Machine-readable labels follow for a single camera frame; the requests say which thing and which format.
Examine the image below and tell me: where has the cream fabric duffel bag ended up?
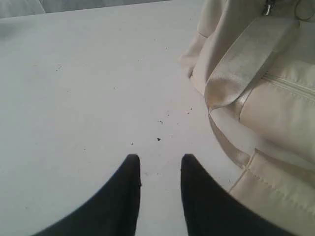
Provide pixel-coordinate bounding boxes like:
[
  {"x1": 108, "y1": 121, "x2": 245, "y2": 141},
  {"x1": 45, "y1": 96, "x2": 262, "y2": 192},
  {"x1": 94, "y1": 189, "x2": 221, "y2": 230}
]
[{"x1": 181, "y1": 0, "x2": 315, "y2": 236}]

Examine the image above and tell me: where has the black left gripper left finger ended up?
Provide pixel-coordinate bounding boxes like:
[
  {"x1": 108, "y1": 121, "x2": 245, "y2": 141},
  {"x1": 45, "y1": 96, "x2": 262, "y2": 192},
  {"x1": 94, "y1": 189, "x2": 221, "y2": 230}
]
[{"x1": 37, "y1": 154, "x2": 141, "y2": 236}]

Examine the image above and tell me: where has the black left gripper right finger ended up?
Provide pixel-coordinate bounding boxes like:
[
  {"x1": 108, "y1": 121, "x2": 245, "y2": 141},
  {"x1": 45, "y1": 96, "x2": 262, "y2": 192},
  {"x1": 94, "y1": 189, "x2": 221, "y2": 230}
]
[{"x1": 181, "y1": 154, "x2": 290, "y2": 236}]

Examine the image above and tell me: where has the white backdrop curtain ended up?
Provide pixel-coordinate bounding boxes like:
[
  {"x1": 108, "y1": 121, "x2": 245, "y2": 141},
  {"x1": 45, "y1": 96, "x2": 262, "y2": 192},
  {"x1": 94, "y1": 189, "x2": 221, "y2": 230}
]
[{"x1": 0, "y1": 0, "x2": 204, "y2": 19}]

